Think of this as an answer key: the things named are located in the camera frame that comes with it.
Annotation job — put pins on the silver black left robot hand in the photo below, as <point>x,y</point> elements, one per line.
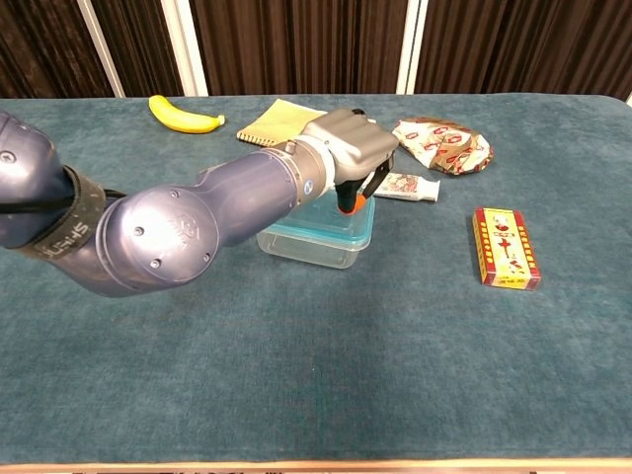
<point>355,143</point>

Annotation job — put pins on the blue translucent square lid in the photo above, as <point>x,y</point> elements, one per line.
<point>321,227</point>

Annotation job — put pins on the transparent plastic container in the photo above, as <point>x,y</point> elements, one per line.
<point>321,254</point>

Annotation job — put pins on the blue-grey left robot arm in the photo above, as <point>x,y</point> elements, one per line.
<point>197,217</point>

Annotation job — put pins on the white printed toothpaste tube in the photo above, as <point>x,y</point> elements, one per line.
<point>410,186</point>

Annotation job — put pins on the tan spiral notebook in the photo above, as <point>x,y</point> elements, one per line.
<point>276,123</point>

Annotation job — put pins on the crumpled red white snack wrapper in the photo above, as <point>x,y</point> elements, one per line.
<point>444,145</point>

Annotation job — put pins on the dark brown pleated curtain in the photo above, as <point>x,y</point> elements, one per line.
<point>296,44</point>

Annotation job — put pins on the yellow banana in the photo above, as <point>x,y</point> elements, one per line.
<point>182,122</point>

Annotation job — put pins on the red yellow card box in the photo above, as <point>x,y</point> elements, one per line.
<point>503,247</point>

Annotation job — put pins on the teal table cloth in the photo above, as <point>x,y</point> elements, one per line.
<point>296,345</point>

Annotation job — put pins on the wide white frame post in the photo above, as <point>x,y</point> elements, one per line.
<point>185,49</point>

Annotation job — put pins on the thin grey white frame post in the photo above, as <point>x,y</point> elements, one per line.
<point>101,49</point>

